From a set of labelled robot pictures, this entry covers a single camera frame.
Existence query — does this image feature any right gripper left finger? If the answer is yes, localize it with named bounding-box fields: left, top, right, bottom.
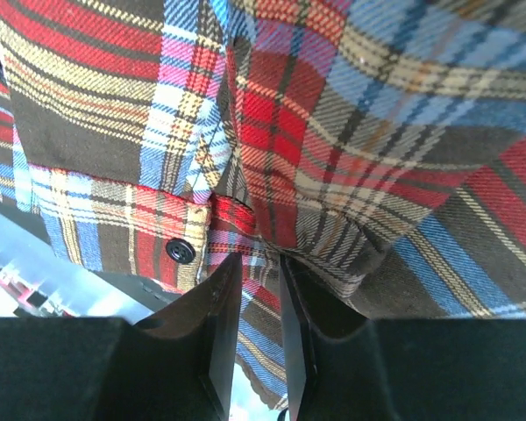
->
left=0, top=253, right=242, bottom=420

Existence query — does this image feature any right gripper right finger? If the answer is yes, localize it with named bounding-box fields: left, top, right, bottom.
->
left=280, top=257, right=526, bottom=420

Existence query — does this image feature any red plaid long sleeve shirt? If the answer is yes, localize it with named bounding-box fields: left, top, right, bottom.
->
left=0, top=1, right=526, bottom=410

